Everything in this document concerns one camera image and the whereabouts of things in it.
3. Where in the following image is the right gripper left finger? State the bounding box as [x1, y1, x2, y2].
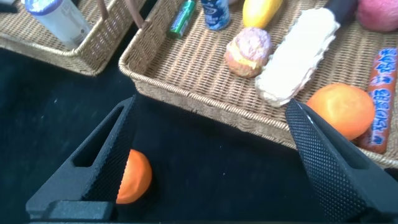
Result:
[25, 95, 139, 220]

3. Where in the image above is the yellow mango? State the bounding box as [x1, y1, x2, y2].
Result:
[242, 0, 284, 29]

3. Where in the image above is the purple eggplant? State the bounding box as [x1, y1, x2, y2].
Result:
[323, 0, 358, 24]

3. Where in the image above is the ridged long bread loaf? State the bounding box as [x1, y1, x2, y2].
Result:
[254, 7, 341, 108]

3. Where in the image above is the wicker basket holding food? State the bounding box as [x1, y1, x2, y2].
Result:
[118, 0, 398, 169]

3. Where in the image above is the mandarin orange with green stem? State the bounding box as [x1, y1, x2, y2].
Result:
[116, 149, 153, 205]

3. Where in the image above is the plain orange fruit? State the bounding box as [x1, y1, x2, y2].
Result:
[306, 82, 376, 141]

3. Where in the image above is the purple topped bag roll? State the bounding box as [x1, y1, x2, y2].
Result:
[24, 0, 91, 50]

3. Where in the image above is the blue gum bottle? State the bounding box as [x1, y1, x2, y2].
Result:
[200, 0, 231, 31]

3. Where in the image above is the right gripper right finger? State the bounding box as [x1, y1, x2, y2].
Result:
[284, 98, 398, 223]

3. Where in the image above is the round cream puff bun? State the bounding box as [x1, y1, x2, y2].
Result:
[224, 27, 274, 78]

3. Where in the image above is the green gum pack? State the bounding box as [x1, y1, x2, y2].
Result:
[169, 0, 197, 40]

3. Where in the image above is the wicker basket holding mug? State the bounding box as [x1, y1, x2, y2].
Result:
[0, 0, 147, 77]

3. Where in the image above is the red apple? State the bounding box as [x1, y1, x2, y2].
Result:
[356, 0, 398, 33]

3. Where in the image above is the orange red candy pack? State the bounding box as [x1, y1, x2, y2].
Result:
[353, 47, 398, 155]

